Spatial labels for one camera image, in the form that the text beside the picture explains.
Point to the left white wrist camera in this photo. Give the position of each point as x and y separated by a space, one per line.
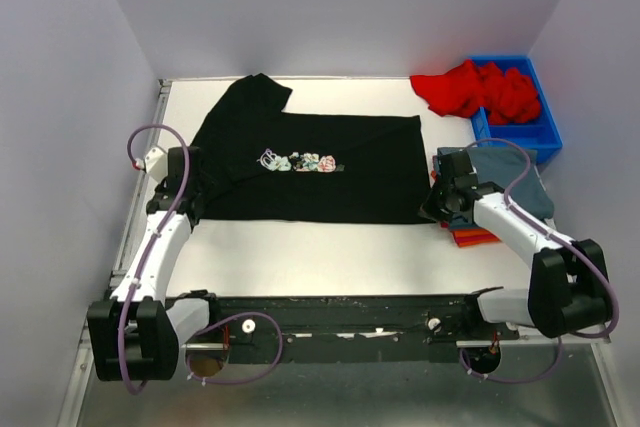
154 163

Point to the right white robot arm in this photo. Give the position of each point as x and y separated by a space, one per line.
569 290

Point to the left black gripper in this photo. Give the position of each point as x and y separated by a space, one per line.
162 187

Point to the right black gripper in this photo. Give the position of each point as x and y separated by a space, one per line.
429 209

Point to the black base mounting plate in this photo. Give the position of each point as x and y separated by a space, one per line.
346 329

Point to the aluminium left side rail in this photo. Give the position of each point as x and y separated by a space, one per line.
134 227

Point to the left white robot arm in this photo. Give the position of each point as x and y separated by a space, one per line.
136 325

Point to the red t shirt in bin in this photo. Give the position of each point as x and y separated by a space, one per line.
475 87

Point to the folded teal t shirt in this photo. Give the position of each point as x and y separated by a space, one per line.
513 170

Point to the blue plastic bin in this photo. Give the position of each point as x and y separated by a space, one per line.
541 134

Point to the black floral t shirt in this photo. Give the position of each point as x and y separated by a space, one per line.
260 162

